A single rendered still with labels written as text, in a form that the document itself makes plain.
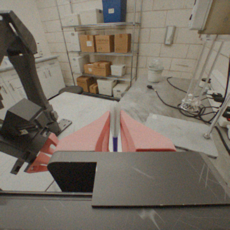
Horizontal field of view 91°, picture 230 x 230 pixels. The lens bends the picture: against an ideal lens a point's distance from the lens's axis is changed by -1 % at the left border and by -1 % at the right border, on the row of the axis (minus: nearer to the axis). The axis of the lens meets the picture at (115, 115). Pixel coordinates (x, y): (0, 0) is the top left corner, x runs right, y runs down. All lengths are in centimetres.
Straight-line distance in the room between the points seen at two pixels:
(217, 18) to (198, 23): 4
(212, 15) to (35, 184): 71
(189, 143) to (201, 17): 43
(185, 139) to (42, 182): 58
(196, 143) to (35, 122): 57
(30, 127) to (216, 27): 48
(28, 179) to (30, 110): 33
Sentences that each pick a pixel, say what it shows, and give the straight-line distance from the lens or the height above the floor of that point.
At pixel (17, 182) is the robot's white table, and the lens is 55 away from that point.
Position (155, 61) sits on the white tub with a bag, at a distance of 116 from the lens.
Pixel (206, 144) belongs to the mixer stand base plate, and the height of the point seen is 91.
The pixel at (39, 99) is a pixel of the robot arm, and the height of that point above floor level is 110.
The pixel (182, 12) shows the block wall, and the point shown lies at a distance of 252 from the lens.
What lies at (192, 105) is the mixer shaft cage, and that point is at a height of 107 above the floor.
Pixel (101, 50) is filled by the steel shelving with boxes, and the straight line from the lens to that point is 250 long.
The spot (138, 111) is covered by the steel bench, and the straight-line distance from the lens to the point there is 72.
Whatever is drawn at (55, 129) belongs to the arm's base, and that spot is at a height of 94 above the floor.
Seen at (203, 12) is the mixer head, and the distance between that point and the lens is 45.
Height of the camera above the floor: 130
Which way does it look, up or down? 36 degrees down
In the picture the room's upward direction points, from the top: 2 degrees counter-clockwise
